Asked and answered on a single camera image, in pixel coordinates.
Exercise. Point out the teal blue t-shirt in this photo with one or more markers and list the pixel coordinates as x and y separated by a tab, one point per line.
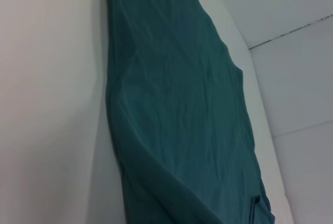
177	104

